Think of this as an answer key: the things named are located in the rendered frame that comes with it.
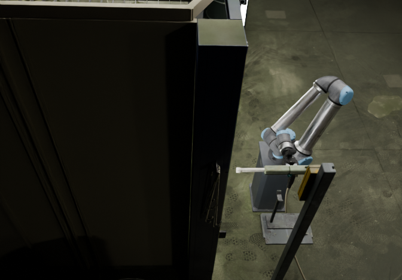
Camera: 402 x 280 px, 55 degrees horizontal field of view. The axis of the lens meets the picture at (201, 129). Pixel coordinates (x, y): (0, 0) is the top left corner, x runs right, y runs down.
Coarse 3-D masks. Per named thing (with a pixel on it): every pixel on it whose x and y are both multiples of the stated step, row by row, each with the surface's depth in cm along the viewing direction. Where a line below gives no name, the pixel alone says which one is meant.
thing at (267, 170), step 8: (240, 168) 239; (248, 168) 240; (256, 168) 240; (264, 168) 240; (272, 168) 239; (280, 168) 239; (288, 168) 239; (296, 168) 239; (304, 168) 239; (296, 176) 243; (288, 184) 252
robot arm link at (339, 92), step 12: (336, 84) 258; (336, 96) 258; (348, 96) 256; (324, 108) 266; (336, 108) 262; (312, 120) 278; (324, 120) 268; (312, 132) 276; (300, 144) 285; (312, 144) 281; (300, 156) 286
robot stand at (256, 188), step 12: (264, 144) 326; (264, 156) 317; (252, 180) 362; (264, 180) 322; (276, 180) 321; (252, 192) 361; (264, 192) 333; (288, 192) 340; (252, 204) 358; (264, 204) 348
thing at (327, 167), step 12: (324, 168) 185; (324, 180) 188; (312, 192) 199; (324, 192) 195; (312, 204) 203; (300, 216) 219; (312, 216) 213; (300, 228) 222; (288, 240) 243; (300, 240) 233; (288, 252) 245; (288, 264) 259; (276, 276) 274
